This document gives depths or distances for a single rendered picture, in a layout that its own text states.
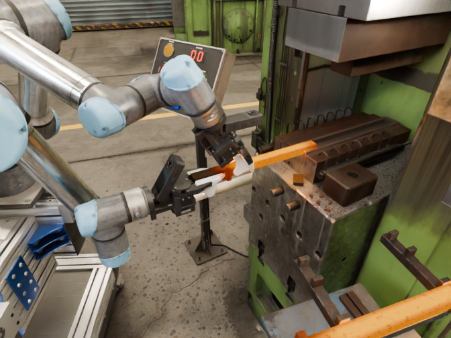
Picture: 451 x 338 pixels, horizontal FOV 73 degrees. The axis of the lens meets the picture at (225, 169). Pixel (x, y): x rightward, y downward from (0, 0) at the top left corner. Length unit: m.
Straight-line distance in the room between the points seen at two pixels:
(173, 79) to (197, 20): 5.15
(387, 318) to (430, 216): 0.40
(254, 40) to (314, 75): 4.78
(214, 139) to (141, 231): 1.45
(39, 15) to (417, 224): 1.08
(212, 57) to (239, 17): 4.54
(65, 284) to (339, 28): 1.52
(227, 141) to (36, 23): 0.54
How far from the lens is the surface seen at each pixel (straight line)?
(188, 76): 0.62
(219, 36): 5.75
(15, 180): 1.23
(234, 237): 1.99
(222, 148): 0.72
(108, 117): 0.60
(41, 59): 0.74
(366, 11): 0.74
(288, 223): 1.01
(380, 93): 1.33
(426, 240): 0.96
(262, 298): 1.56
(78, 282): 1.68
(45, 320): 1.63
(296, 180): 0.93
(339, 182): 0.87
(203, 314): 1.69
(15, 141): 0.56
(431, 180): 0.88
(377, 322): 0.57
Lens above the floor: 1.47
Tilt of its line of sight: 35 degrees down
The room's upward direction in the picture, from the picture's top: straight up
